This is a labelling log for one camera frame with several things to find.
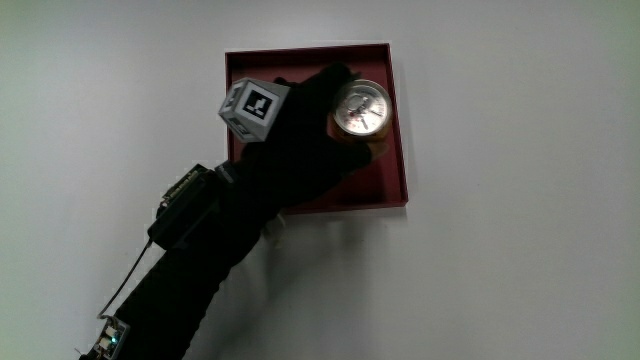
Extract person's left hand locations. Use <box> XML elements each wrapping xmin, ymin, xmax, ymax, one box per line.
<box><xmin>218</xmin><ymin>61</ymin><xmax>390</xmax><ymax>210</ymax></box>

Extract red bull can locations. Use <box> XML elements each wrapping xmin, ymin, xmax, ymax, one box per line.
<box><xmin>327</xmin><ymin>78</ymin><xmax>395</xmax><ymax>146</ymax></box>

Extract dark red square plate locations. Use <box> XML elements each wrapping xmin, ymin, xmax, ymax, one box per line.
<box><xmin>224</xmin><ymin>43</ymin><xmax>410</xmax><ymax>215</ymax></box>

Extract person's left forearm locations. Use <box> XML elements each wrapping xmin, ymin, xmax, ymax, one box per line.
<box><xmin>78</xmin><ymin>159</ymin><xmax>287</xmax><ymax>360</ymax></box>

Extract black wrist sensor module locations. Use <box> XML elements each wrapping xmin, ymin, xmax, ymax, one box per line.
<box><xmin>147</xmin><ymin>163</ymin><xmax>222</xmax><ymax>251</ymax></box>

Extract small circuit board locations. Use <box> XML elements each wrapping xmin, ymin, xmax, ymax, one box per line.
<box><xmin>92</xmin><ymin>315</ymin><xmax>131</xmax><ymax>360</ymax></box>

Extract thin black cable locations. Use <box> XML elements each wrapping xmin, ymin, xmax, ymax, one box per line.
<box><xmin>97</xmin><ymin>239</ymin><xmax>154</xmax><ymax>320</ymax></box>

